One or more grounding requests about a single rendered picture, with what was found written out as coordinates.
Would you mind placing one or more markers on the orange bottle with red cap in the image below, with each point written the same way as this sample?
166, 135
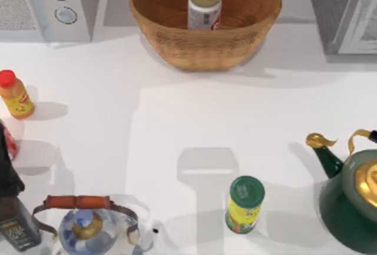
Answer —
19, 102

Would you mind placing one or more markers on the green and yellow can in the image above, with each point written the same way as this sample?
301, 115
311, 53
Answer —
244, 208

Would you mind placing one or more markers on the brown wicker basket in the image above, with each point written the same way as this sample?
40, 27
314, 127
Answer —
206, 46

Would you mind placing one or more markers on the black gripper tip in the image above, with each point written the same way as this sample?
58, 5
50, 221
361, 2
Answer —
9, 175

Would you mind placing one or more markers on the green and gold kettle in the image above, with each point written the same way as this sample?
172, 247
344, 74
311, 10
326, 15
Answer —
347, 208

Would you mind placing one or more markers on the pale microwave oven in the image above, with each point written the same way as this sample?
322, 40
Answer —
82, 16

